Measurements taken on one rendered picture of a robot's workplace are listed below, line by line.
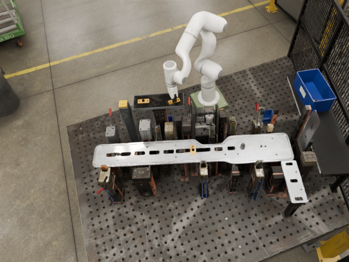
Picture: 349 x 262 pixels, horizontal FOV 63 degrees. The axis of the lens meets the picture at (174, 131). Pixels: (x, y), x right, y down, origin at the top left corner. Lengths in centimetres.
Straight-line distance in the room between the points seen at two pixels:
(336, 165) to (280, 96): 95
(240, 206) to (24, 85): 345
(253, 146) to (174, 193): 67
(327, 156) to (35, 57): 419
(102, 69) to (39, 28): 166
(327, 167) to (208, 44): 112
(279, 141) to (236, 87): 89
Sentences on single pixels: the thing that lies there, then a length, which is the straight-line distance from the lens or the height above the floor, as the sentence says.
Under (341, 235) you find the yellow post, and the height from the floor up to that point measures 45.
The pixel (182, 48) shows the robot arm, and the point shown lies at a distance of 184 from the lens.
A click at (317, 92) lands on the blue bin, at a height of 103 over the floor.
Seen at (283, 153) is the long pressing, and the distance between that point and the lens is 205.
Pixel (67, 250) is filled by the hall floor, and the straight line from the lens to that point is 303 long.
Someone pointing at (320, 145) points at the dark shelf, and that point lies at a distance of 213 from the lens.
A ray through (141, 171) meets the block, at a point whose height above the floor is 103.
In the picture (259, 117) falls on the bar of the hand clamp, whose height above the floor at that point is 113.
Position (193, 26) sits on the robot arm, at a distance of 186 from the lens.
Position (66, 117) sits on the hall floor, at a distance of 384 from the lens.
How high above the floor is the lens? 270
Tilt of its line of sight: 54 degrees down
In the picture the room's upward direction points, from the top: 8 degrees counter-clockwise
